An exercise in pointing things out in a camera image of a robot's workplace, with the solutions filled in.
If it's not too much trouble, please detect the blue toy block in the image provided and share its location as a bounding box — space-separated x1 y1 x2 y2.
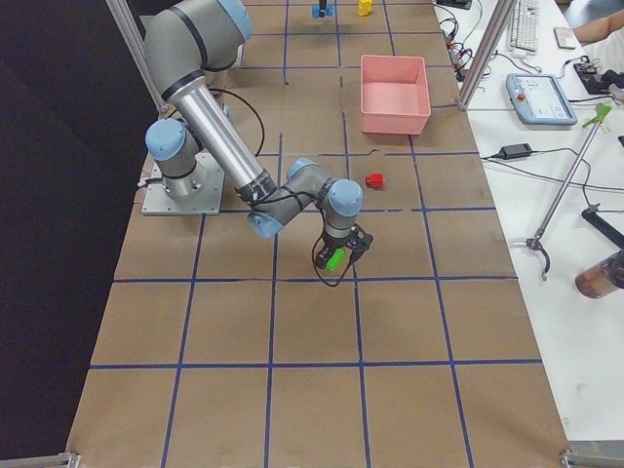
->
312 3 334 19

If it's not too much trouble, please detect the green toy block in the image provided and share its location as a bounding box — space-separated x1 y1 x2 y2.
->
326 249 344 272

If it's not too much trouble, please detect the yellow toy block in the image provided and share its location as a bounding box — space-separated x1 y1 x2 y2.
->
358 0 372 17

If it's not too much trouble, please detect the red toy block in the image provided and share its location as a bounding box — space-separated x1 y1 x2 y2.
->
365 173 385 190

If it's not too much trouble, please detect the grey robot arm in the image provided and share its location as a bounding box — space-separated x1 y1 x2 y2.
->
144 1 373 269

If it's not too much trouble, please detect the pink plastic box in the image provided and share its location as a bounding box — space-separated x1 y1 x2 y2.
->
360 55 431 136

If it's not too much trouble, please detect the black power adapter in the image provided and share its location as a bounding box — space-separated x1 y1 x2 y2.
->
496 143 533 160

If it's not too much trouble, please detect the white keyboard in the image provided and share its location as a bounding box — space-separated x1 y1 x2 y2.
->
507 0 539 54

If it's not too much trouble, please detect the teach pendant tablet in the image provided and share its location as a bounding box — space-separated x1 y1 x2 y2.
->
505 73 577 127

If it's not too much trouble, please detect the smartphone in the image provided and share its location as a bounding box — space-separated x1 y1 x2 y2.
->
553 27 576 50

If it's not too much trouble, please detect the brown bottle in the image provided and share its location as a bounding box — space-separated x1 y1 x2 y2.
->
575 251 623 298

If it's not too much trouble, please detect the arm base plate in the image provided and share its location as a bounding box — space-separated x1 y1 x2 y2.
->
141 150 224 215

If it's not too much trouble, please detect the aluminium frame post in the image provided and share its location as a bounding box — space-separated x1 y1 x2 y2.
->
106 0 169 118
457 0 516 110

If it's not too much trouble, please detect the aluminium frame post left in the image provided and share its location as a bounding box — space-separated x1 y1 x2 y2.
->
106 0 169 118

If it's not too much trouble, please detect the green handled reach grabber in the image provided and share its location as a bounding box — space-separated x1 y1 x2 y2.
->
526 103 612 282

